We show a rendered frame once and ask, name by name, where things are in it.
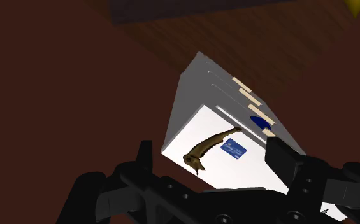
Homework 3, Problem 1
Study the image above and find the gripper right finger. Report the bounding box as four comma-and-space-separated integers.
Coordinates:
264, 136, 360, 224

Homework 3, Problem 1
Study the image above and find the yellow pointed object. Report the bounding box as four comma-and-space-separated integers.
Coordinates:
344, 0, 360, 19

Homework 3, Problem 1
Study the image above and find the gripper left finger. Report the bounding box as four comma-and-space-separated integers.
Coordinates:
55, 139, 206, 224

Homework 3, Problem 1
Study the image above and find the blue card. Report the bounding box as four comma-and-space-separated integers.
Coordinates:
220, 137, 248, 160

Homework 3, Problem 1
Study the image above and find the brown curved tool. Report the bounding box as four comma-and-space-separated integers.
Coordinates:
182, 126, 243, 176

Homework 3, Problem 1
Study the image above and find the grey chest of drawers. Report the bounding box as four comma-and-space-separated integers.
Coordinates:
161, 51, 349, 223

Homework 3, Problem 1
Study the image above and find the dark blue flat object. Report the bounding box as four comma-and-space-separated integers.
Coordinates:
249, 116, 273, 131

